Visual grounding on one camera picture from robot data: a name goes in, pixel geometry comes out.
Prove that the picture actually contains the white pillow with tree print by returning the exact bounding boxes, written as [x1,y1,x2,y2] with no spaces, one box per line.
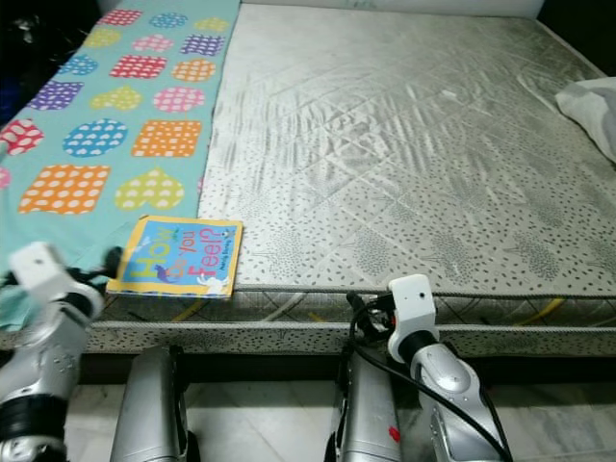
[555,77,616,163]

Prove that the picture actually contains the yellow and blue children's book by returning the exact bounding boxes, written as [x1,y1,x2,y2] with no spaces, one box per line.
[106,215,244,299]

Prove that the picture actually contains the grey right robot leg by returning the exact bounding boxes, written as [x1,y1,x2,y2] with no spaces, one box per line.
[325,346,403,462]

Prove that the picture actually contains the grey robot leg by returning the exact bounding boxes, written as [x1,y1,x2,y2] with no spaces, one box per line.
[108,346,201,462]
[325,346,403,462]

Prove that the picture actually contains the grey left robot leg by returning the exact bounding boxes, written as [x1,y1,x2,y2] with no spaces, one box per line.
[108,346,201,462]

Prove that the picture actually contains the teal colourful patterned blanket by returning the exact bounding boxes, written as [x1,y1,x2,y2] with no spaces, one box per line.
[0,5,242,328]

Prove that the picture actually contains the grey quilted mattress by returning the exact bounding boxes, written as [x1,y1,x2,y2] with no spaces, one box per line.
[0,3,616,357]

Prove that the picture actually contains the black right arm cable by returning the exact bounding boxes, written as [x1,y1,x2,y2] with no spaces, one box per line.
[349,318,516,462]

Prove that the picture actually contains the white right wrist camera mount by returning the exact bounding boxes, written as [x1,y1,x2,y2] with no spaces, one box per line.
[387,274,436,362]

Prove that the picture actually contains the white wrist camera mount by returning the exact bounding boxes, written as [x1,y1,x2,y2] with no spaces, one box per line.
[10,241,102,319]
[387,274,436,362]

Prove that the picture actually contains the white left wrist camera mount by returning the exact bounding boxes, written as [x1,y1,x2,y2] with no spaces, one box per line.
[10,241,102,319]

